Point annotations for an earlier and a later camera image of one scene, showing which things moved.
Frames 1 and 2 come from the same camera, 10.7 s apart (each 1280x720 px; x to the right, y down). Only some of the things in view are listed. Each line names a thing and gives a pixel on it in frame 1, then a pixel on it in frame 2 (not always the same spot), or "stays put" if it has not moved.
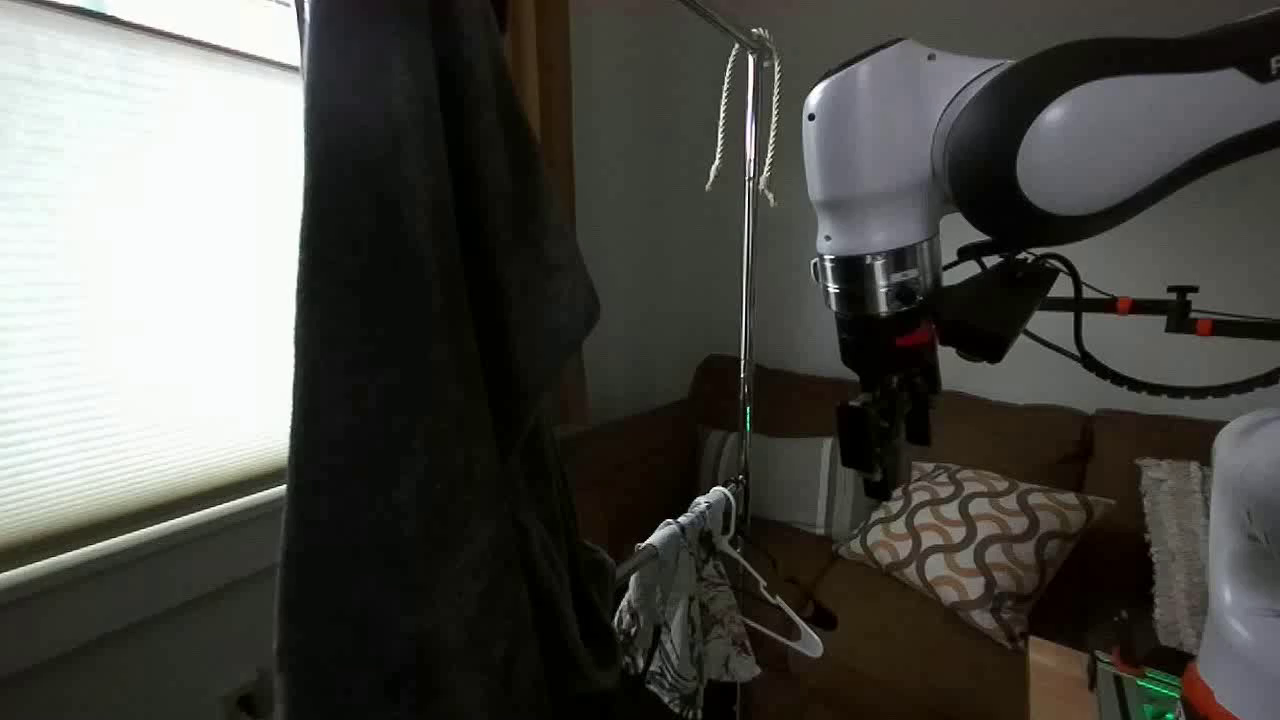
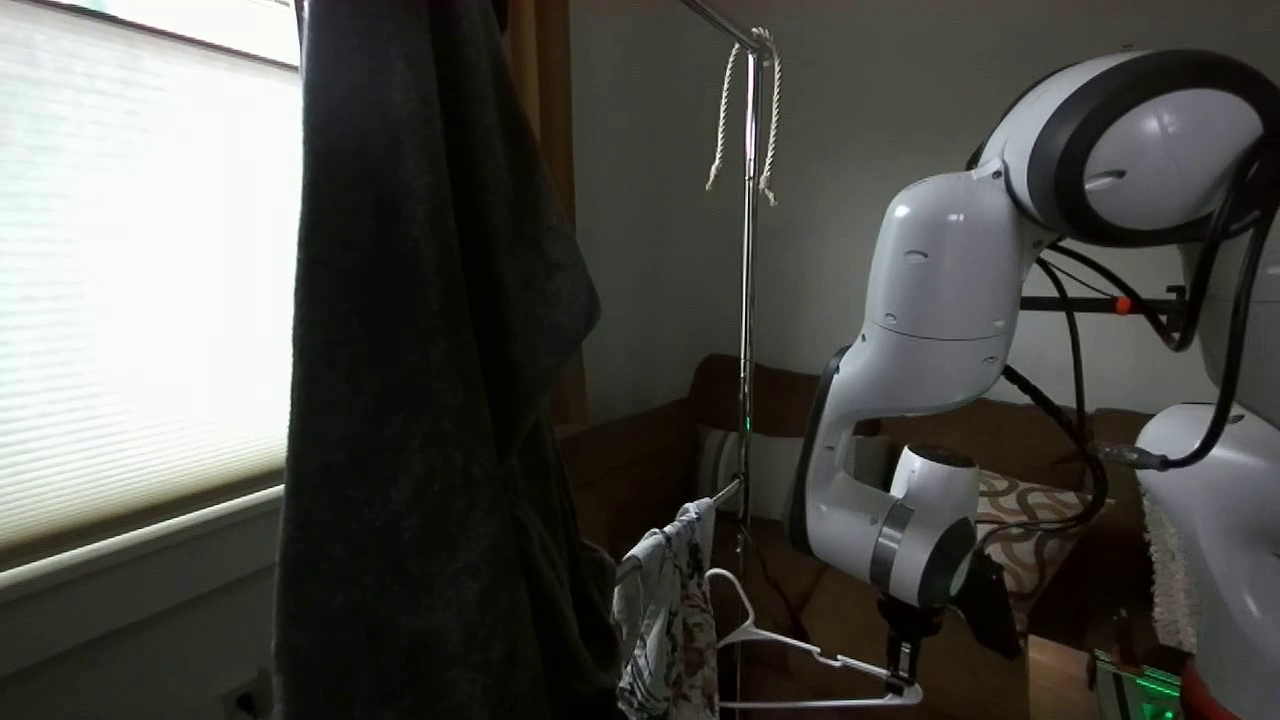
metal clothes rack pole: (750, 291) stays put
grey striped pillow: (781, 477) stays put
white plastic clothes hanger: (813, 648) -> (907, 692)
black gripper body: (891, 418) -> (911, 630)
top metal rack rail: (727, 30) stays put
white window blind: (149, 269) stays put
